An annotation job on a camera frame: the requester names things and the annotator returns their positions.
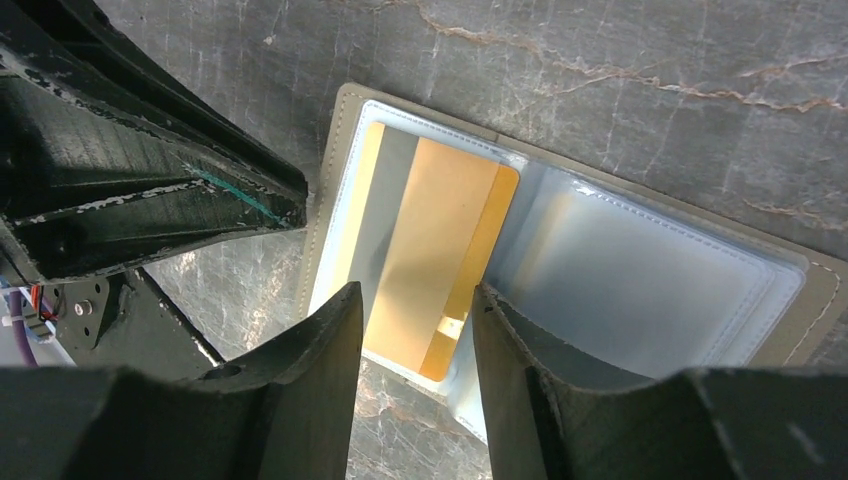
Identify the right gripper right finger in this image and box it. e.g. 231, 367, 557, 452
472, 285, 847, 479

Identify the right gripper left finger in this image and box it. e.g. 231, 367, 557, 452
1, 281, 364, 479

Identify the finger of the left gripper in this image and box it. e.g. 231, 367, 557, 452
13, 1, 308, 199
1, 26, 306, 286

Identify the olive card holder wallet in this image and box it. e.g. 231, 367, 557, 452
299, 83, 847, 438

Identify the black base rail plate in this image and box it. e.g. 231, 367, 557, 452
43, 269, 225, 380

